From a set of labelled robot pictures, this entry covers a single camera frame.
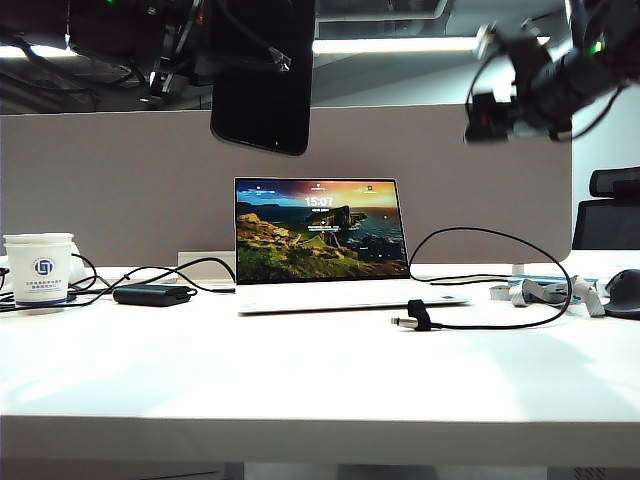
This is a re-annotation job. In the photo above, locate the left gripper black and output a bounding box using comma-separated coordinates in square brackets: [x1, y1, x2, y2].
[148, 0, 292, 100]

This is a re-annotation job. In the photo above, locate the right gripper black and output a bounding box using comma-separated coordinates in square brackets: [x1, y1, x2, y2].
[465, 24, 574, 145]

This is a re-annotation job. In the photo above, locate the black smartphone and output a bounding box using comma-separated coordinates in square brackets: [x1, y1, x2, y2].
[209, 0, 317, 157]

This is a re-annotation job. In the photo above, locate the black velcro cable strap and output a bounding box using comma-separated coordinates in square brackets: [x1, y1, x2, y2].
[406, 298, 434, 333]

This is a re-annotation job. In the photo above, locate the black phone charger cable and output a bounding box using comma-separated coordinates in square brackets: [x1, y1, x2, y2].
[391, 226, 574, 333]

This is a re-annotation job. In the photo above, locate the white ceiling light strip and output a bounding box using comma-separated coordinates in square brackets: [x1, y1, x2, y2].
[0, 36, 551, 59]

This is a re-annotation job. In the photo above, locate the black office chair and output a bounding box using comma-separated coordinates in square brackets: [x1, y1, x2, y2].
[572, 167, 640, 251]

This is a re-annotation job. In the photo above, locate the teal flat card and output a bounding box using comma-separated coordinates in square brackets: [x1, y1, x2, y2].
[514, 274, 600, 294]

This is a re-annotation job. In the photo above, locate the white open laptop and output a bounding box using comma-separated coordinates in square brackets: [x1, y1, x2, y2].
[233, 176, 472, 316]

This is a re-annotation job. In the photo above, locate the black computer mouse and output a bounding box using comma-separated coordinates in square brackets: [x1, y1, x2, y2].
[602, 268, 640, 321]

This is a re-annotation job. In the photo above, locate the black power adapter brick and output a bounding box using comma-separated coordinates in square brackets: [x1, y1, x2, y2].
[112, 283, 194, 308]

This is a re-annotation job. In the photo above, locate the white paper cup blue logo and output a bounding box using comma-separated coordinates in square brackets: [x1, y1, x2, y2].
[4, 242, 75, 308]

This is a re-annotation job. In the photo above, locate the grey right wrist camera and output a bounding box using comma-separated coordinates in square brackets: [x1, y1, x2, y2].
[475, 23, 504, 61]

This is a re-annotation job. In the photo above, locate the grey lanyard with badge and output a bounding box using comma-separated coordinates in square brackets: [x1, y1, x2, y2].
[489, 274, 607, 319]

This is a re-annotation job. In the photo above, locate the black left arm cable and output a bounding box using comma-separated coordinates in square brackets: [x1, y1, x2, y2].
[0, 27, 151, 94]

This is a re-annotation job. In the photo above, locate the thin black cable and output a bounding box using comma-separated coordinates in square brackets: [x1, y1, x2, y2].
[122, 256, 238, 284]

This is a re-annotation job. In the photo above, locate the silver partition bracket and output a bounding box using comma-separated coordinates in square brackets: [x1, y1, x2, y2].
[177, 251, 237, 275]

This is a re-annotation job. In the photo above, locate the black laptop power cable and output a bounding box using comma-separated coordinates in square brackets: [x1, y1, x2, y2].
[0, 252, 237, 314]

